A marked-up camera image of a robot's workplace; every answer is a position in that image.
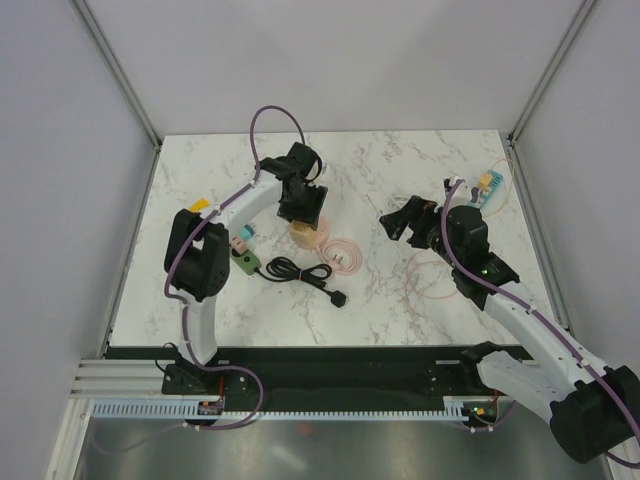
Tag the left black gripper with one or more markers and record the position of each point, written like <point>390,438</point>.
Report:
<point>311,215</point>

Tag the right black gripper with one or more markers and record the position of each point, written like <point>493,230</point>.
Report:
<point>417,210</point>

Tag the beige cube plug adapter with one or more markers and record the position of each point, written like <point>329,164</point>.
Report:
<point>303,235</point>

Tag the pink round power strip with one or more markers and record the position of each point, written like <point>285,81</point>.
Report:
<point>319,236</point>

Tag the pink small plug adapter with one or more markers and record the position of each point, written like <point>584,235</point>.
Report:
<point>238,245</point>

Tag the green power strip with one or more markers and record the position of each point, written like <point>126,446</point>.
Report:
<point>247,261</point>

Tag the yellow cube plug adapter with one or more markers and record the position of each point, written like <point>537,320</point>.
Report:
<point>199,205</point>

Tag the teal plug adapter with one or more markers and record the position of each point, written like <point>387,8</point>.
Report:
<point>246,233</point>

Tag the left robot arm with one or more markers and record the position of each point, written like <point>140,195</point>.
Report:
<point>197,259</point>

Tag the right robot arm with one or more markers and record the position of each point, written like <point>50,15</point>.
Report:
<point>589,406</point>

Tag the teal power strip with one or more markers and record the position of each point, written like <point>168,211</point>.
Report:
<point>489,183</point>

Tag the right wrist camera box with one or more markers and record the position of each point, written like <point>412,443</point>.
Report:
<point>457,190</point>

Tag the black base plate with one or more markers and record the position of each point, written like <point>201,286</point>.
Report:
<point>333,376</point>

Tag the white slotted cable duct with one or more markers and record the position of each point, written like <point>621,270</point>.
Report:
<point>191,409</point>

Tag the right aluminium frame post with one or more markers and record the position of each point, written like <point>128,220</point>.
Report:
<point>573,30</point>

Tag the aluminium frame post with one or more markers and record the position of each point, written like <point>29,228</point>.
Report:
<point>573,30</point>
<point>98,37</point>

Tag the left aluminium frame post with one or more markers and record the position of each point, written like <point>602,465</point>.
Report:
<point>98,37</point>

